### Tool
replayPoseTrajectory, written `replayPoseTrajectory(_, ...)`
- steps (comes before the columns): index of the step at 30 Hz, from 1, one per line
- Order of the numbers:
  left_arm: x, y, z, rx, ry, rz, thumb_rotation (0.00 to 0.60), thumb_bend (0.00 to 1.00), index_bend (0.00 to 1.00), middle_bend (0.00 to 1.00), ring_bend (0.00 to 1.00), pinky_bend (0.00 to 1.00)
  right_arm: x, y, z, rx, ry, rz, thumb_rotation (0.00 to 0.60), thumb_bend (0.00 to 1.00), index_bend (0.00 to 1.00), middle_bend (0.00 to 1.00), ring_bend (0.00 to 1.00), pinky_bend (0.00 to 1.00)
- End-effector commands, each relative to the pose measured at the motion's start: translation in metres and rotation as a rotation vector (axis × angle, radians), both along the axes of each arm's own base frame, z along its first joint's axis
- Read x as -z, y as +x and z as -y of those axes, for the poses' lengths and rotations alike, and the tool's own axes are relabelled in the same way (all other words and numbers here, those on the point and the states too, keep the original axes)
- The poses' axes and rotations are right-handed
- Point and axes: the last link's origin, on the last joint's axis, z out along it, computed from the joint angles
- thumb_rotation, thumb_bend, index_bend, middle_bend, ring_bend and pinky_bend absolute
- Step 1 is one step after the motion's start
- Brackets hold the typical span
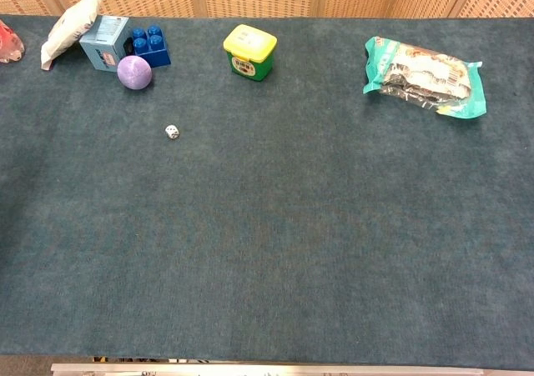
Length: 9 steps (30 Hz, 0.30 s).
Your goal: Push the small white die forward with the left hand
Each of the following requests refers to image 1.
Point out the small white die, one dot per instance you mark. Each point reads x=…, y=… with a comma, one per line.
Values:
x=172, y=132

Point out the dark teal felt table cloth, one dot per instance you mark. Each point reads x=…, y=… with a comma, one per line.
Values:
x=267, y=209

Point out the green tub with yellow lid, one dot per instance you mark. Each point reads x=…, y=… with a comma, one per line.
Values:
x=249, y=53

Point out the purple ball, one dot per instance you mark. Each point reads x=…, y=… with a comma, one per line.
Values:
x=134, y=72

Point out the blue toy building brick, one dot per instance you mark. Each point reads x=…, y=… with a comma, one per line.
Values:
x=151, y=46

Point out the teal snack package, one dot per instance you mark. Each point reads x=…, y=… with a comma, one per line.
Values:
x=425, y=76

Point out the light blue carton box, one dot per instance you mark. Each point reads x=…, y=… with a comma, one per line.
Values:
x=104, y=42

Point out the white snack bag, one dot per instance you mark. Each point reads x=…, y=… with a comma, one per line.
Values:
x=70, y=28

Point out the red plastic bag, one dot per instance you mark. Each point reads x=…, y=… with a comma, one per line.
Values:
x=8, y=44

